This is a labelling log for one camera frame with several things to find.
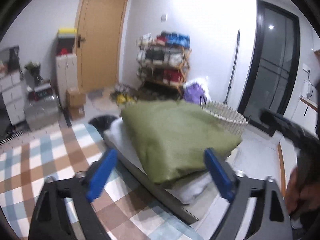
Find grey mattress base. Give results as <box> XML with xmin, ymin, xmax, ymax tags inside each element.
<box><xmin>96</xmin><ymin>127</ymin><xmax>201</xmax><ymax>225</ymax></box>

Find upper cardboard box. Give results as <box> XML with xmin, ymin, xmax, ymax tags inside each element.
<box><xmin>66</xmin><ymin>88</ymin><xmax>86</xmax><ymax>108</ymax></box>

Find lower cardboard box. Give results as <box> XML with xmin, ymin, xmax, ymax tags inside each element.
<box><xmin>68</xmin><ymin>106</ymin><xmax>85</xmax><ymax>121</ymax></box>

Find black red box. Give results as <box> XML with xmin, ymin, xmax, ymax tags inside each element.
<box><xmin>32</xmin><ymin>83</ymin><xmax>53</xmax><ymax>101</ymax></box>

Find white drawer desk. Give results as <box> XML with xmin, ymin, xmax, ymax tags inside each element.
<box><xmin>1</xmin><ymin>70</ymin><xmax>27</xmax><ymax>126</ymax></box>

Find silver aluminium suitcase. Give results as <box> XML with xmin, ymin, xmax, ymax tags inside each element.
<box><xmin>24</xmin><ymin>95</ymin><xmax>60</xmax><ymax>131</ymax></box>

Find wooden door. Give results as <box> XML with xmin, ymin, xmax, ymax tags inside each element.
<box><xmin>75</xmin><ymin>0</ymin><xmax>128</xmax><ymax>92</ymax></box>

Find stacked shoe boxes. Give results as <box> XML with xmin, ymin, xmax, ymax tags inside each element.
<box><xmin>56</xmin><ymin>28</ymin><xmax>77</xmax><ymax>56</ymax></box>

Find cardboard box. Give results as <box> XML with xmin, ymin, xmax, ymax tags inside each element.
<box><xmin>68</xmin><ymin>106</ymin><xmax>85</xmax><ymax>121</ymax></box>
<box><xmin>66</xmin><ymin>88</ymin><xmax>86</xmax><ymax>108</ymax></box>

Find black coffee machine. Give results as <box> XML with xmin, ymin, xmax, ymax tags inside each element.
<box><xmin>0</xmin><ymin>46</ymin><xmax>20</xmax><ymax>73</ymax></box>

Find purple bag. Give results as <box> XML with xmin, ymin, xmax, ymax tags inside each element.
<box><xmin>183</xmin><ymin>82</ymin><xmax>208</xmax><ymax>105</ymax></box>

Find white wicker laundry basket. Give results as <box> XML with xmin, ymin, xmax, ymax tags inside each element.
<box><xmin>201</xmin><ymin>101</ymin><xmax>248</xmax><ymax>137</ymax></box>

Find checkered floor rug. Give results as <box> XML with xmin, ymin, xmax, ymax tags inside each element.
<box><xmin>1</xmin><ymin>125</ymin><xmax>200</xmax><ymax>239</ymax></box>

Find green and mustard varsity jacket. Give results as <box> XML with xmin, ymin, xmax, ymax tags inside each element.
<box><xmin>120</xmin><ymin>100</ymin><xmax>242</xmax><ymax>187</ymax></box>

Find person's right hand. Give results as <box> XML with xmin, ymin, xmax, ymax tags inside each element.
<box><xmin>284</xmin><ymin>167</ymin><xmax>319</xmax><ymax>224</ymax></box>

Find wooden shoe rack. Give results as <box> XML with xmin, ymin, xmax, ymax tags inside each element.
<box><xmin>136</xmin><ymin>31</ymin><xmax>192</xmax><ymax>98</ymax></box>

